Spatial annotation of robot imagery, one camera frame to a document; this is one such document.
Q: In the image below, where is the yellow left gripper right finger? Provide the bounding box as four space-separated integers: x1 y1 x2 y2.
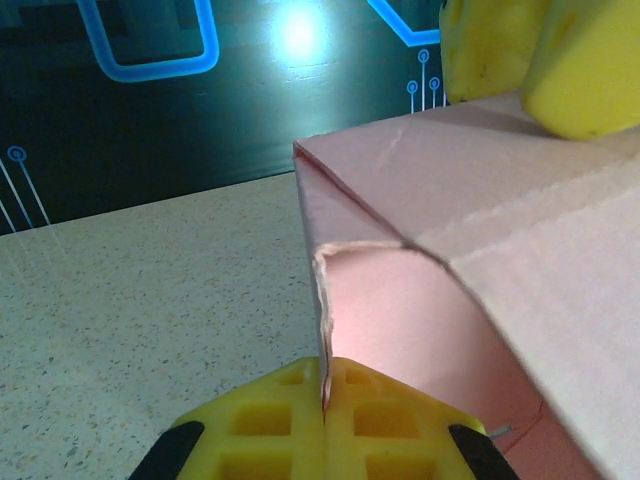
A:
324 357 521 480

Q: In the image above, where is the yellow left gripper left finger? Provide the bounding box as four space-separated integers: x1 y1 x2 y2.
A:
127 357 326 480

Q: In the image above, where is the pink paper box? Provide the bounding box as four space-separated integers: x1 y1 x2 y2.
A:
292 89 640 480

